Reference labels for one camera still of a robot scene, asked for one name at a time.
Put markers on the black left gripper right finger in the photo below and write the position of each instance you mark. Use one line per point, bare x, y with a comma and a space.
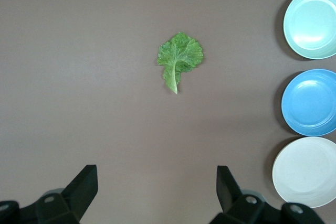
229, 195

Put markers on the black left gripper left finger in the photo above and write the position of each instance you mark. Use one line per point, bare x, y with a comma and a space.
78, 195

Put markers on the green lettuce leaf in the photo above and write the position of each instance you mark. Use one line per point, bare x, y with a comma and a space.
181, 53

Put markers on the beige round plate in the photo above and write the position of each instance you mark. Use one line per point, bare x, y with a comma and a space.
305, 171

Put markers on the blue round plate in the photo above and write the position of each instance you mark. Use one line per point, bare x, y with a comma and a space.
311, 103

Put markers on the green round plate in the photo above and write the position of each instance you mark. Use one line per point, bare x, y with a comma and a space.
311, 22

